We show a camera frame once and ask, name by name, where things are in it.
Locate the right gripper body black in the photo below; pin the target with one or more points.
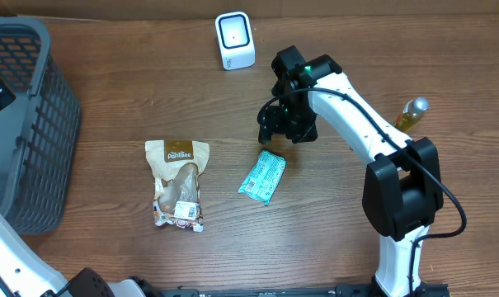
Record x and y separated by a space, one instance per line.
297 120

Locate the teal white pouch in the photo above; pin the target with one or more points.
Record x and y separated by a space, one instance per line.
262 181

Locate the yellow dish soap bottle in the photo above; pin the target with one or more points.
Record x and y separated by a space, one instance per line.
411 114

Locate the brown snack packet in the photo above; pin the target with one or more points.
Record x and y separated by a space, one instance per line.
176 166

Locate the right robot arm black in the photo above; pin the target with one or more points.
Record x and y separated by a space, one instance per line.
401 194

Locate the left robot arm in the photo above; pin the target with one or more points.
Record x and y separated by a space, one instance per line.
22 272

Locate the white barcode scanner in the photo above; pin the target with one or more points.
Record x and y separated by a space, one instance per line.
236 43

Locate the grey plastic shopping basket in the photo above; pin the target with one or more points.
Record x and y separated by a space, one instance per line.
46 113

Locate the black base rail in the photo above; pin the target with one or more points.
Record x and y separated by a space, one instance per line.
253 293

